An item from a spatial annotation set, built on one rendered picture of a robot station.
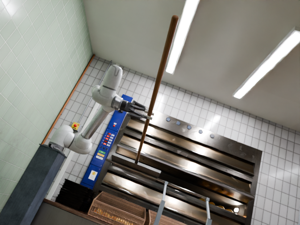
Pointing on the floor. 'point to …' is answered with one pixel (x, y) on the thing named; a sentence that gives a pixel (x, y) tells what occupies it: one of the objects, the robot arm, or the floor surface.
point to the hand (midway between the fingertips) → (148, 114)
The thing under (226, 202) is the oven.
